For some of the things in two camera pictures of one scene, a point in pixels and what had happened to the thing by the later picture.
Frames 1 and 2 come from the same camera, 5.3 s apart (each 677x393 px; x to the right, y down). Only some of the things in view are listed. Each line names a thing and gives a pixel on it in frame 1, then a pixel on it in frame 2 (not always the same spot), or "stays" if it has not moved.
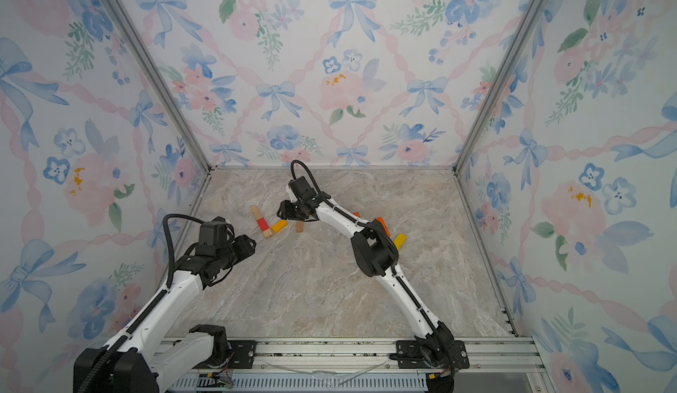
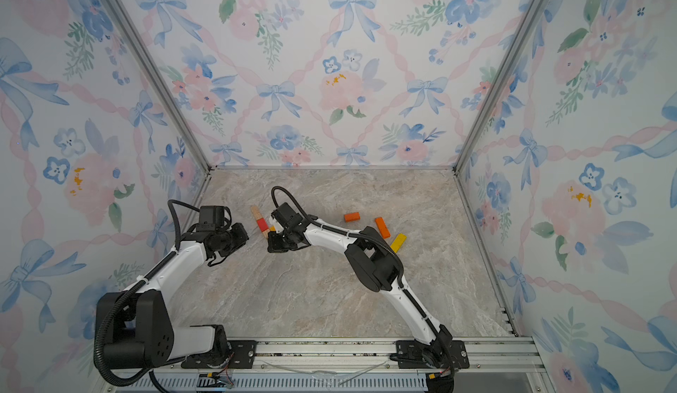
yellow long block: [399, 240] stays
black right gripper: [286, 210] -> [273, 243]
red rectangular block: [263, 224] stays
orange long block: [381, 219] stays
